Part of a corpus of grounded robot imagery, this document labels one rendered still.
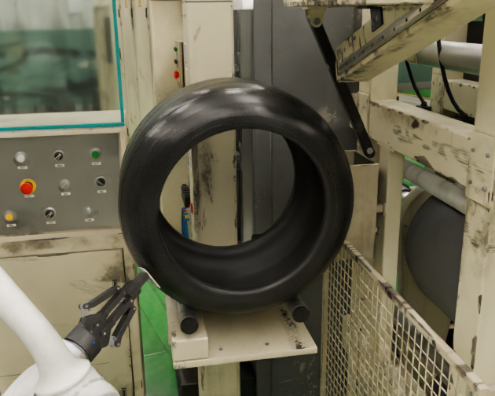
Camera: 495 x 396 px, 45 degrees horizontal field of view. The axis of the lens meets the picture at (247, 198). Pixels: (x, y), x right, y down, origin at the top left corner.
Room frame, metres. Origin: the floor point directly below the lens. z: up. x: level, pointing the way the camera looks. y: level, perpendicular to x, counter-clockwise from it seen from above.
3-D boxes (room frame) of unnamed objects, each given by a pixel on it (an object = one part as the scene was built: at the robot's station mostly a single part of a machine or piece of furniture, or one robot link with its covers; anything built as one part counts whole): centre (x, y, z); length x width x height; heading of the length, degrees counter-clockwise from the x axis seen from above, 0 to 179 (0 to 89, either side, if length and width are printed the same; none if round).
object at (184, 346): (1.48, 0.18, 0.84); 0.36 x 0.09 x 0.06; 10
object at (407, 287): (2.05, -0.70, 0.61); 0.33 x 0.06 x 0.86; 100
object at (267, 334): (1.51, 0.04, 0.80); 0.37 x 0.36 x 0.02; 100
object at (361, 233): (1.79, -0.30, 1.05); 0.20 x 0.15 x 0.30; 10
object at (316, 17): (1.69, -0.19, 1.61); 0.06 x 0.06 x 0.05; 10
